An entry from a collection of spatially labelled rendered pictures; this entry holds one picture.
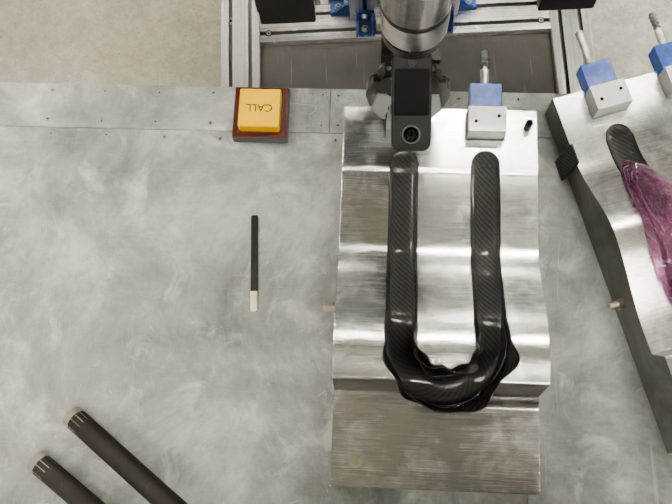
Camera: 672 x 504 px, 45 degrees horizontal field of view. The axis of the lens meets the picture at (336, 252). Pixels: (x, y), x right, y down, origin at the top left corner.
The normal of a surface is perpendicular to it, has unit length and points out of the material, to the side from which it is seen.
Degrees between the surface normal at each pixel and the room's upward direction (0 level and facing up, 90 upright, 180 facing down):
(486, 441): 0
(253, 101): 0
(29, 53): 0
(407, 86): 32
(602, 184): 27
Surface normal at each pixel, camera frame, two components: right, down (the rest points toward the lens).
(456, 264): -0.02, -0.54
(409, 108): -0.04, 0.29
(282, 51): -0.04, -0.25
